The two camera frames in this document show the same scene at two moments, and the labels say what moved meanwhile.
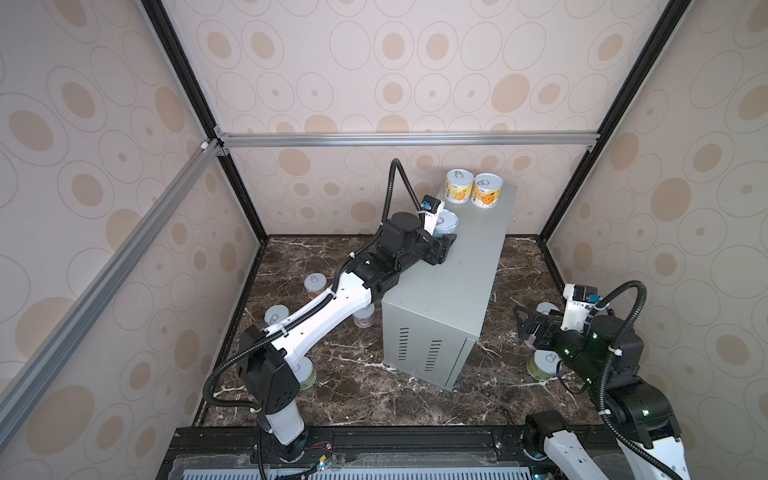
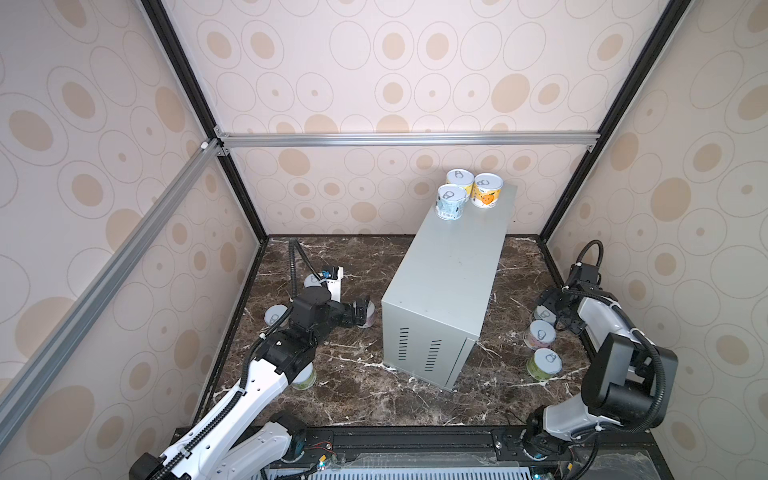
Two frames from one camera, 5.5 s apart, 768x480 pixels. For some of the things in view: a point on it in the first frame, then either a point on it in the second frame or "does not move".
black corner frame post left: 170,39 does not move
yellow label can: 458,185 does not move
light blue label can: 446,224 -> 450,202
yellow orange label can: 486,190 does not move
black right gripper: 552,327 -> 554,299
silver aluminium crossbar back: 404,137 does not move
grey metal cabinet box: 432,320 does not move
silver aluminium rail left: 24,386 does not move
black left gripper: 436,248 -> 360,308
